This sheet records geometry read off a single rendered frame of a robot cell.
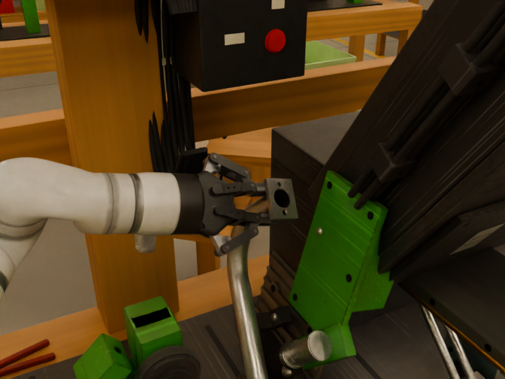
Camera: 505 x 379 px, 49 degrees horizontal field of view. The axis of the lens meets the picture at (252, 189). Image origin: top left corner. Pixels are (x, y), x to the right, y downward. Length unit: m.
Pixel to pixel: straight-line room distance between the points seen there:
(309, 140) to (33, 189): 0.48
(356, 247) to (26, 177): 0.39
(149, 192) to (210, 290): 0.55
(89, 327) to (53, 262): 1.78
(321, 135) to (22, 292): 2.03
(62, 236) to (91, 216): 2.46
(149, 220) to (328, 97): 0.62
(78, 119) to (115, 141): 0.07
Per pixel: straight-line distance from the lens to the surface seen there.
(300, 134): 0.94
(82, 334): 1.11
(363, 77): 1.20
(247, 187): 0.72
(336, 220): 0.73
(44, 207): 0.59
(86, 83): 0.85
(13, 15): 7.51
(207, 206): 0.69
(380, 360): 1.01
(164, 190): 0.64
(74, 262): 2.86
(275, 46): 0.83
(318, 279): 0.77
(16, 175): 0.59
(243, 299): 0.81
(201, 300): 1.14
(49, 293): 2.69
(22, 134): 0.96
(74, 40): 0.84
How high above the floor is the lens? 1.61
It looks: 29 degrees down
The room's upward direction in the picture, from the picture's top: straight up
